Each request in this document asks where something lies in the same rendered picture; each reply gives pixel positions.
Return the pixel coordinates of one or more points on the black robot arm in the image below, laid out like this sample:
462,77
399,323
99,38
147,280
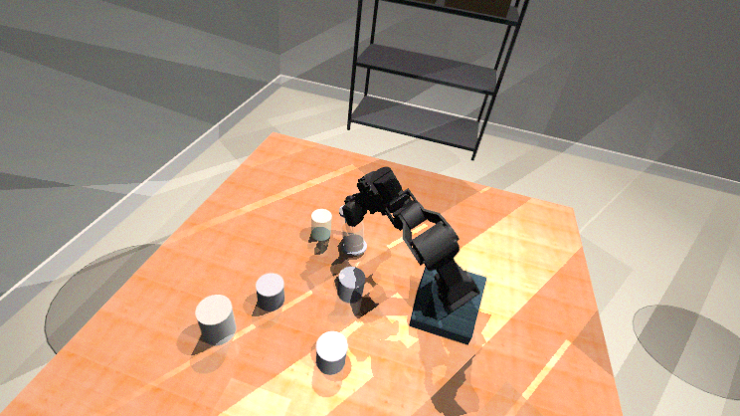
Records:
436,248

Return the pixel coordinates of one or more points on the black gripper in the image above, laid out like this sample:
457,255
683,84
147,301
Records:
356,208

